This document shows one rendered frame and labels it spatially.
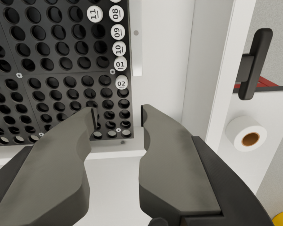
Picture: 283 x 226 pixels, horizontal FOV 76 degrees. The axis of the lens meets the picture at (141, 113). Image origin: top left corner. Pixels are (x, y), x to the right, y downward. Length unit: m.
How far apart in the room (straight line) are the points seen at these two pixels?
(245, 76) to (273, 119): 0.30
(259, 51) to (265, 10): 1.11
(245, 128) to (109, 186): 0.36
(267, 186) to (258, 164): 1.71
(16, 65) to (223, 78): 0.20
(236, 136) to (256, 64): 0.23
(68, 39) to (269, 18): 1.23
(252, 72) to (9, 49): 0.24
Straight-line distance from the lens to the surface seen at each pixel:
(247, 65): 0.22
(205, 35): 0.22
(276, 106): 0.49
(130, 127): 0.22
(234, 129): 0.43
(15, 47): 0.21
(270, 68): 1.45
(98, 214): 0.64
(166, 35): 0.25
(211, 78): 0.20
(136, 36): 0.24
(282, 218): 2.80
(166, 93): 0.28
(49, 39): 0.20
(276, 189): 2.40
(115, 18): 0.17
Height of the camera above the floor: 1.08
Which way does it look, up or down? 59 degrees down
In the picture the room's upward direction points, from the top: 172 degrees clockwise
